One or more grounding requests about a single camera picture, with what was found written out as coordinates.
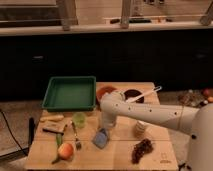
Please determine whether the blue sponge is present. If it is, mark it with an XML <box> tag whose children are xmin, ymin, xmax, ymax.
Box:
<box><xmin>92</xmin><ymin>129</ymin><xmax>109</xmax><ymax>149</ymax></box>

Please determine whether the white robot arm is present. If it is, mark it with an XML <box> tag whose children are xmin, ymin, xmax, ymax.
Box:
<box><xmin>100</xmin><ymin>91</ymin><xmax>213</xmax><ymax>171</ymax></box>

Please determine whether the orange bowl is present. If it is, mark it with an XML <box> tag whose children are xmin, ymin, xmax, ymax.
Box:
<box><xmin>96</xmin><ymin>86</ymin><xmax>116</xmax><ymax>104</ymax></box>

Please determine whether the small green cup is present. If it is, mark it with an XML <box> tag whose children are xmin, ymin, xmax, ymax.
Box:
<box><xmin>72</xmin><ymin>112</ymin><xmax>86</xmax><ymax>128</ymax></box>

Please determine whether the dark brown bowl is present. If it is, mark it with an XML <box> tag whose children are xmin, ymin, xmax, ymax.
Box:
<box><xmin>124</xmin><ymin>89</ymin><xmax>144</xmax><ymax>103</ymax></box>

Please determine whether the white spatula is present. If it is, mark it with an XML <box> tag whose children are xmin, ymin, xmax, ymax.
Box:
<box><xmin>135</xmin><ymin>86</ymin><xmax>162</xmax><ymax>99</ymax></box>

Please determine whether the metal fork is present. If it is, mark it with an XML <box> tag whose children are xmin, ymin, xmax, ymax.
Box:
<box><xmin>71</xmin><ymin>121</ymin><xmax>82</xmax><ymax>150</ymax></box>

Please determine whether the brown grape bunch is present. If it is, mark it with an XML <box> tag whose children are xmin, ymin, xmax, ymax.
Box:
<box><xmin>132</xmin><ymin>139</ymin><xmax>153</xmax><ymax>164</ymax></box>

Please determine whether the green plastic tray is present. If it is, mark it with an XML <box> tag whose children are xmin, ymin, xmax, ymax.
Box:
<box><xmin>42</xmin><ymin>76</ymin><xmax>96</xmax><ymax>112</ymax></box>

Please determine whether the green pea pod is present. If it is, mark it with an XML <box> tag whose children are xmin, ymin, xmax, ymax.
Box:
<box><xmin>51</xmin><ymin>133</ymin><xmax>63</xmax><ymax>164</ymax></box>

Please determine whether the red yellow apple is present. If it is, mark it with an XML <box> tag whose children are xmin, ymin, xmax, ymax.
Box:
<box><xmin>58</xmin><ymin>143</ymin><xmax>74</xmax><ymax>160</ymax></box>

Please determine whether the yellow banana toy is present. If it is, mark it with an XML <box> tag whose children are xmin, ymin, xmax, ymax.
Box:
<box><xmin>40</xmin><ymin>115</ymin><xmax>64</xmax><ymax>122</ymax></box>

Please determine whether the spice bottle rack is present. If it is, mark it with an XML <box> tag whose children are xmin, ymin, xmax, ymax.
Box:
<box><xmin>178</xmin><ymin>88</ymin><xmax>213</xmax><ymax>108</ymax></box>

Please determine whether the black handle beside table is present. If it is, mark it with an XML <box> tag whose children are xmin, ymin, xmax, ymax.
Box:
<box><xmin>28</xmin><ymin>117</ymin><xmax>35</xmax><ymax>146</ymax></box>

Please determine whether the black cable bottom right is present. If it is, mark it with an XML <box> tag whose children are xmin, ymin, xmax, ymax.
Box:
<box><xmin>178</xmin><ymin>162</ymin><xmax>188</xmax><ymax>171</ymax></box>

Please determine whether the black cable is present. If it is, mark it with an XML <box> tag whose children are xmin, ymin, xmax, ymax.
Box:
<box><xmin>178</xmin><ymin>162</ymin><xmax>188</xmax><ymax>171</ymax></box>
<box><xmin>0</xmin><ymin>109</ymin><xmax>30</xmax><ymax>160</ymax></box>

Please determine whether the black cable left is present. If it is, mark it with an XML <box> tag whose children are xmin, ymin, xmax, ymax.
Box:
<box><xmin>0</xmin><ymin>109</ymin><xmax>30</xmax><ymax>160</ymax></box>

